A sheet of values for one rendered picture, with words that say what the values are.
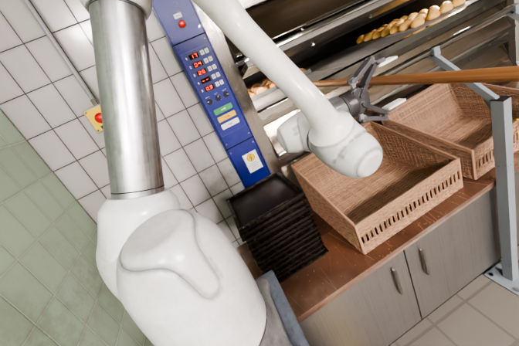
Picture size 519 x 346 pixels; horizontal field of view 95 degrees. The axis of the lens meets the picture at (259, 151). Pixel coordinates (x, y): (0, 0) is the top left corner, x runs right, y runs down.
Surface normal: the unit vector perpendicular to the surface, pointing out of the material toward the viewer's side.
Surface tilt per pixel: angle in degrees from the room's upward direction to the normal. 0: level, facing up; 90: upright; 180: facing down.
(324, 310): 90
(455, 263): 90
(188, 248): 64
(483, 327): 0
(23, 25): 90
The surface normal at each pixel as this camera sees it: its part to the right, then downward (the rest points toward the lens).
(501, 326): -0.40, -0.85
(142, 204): 0.35, -0.62
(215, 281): 0.67, -0.26
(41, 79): 0.30, 0.22
